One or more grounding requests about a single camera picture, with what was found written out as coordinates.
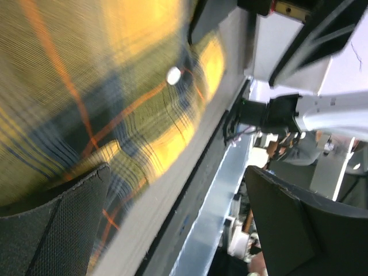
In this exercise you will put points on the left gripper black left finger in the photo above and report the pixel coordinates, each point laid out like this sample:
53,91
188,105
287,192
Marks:
53,232

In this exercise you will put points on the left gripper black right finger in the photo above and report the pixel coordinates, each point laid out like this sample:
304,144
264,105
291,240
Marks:
303,233

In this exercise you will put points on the yellow plaid long sleeve shirt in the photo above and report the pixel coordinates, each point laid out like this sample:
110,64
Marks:
90,82

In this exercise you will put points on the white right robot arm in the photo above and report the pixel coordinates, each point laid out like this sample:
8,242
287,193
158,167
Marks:
344,114

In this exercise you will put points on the white plastic bin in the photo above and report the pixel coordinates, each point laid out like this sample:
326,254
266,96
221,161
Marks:
295,45

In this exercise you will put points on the aluminium rail frame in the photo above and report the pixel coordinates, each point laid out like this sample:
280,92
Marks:
200,246

